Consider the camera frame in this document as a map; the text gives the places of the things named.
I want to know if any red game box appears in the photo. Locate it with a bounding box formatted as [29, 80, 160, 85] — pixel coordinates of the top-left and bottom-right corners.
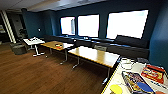
[140, 63, 167, 81]

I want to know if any small grey box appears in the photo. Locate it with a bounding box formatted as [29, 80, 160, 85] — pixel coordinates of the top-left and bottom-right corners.
[136, 56, 151, 65]

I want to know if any clear glass bowl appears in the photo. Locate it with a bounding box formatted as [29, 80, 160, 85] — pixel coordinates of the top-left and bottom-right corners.
[119, 56, 136, 71]

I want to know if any red flat item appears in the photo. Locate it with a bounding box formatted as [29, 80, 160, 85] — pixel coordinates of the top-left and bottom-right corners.
[53, 42, 65, 50]

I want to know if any bright window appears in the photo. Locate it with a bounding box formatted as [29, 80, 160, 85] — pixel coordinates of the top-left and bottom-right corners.
[105, 8, 150, 41]
[59, 16, 77, 36]
[77, 13, 101, 39]

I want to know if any dark grey armchair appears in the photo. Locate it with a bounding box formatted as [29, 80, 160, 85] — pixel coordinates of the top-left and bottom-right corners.
[8, 41, 28, 56]

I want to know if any grey chair back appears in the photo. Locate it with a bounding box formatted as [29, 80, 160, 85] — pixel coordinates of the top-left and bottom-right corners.
[94, 44, 109, 53]

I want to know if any yellow round paddle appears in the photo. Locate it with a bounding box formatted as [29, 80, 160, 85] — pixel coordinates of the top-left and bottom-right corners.
[108, 83, 125, 94]

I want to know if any dark sofa cushion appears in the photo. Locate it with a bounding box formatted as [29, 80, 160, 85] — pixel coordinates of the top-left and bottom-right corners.
[112, 34, 151, 50]

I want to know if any small white table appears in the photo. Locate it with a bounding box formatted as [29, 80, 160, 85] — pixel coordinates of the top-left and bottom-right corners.
[22, 36, 46, 58]

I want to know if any yellow gaming table white top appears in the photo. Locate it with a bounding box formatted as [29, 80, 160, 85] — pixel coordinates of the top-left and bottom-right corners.
[100, 57, 168, 94]

